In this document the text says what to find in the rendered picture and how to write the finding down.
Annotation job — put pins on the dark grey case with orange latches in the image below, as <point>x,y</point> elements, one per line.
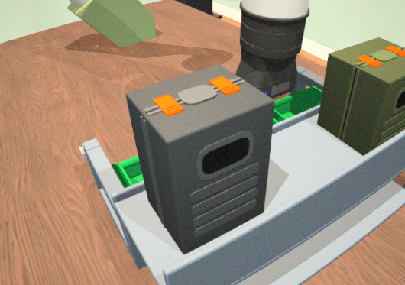
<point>204,144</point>

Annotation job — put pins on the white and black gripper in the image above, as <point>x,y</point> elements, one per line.
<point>271,30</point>

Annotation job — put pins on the olive green tool case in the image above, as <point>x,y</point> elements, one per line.
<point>363,96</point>

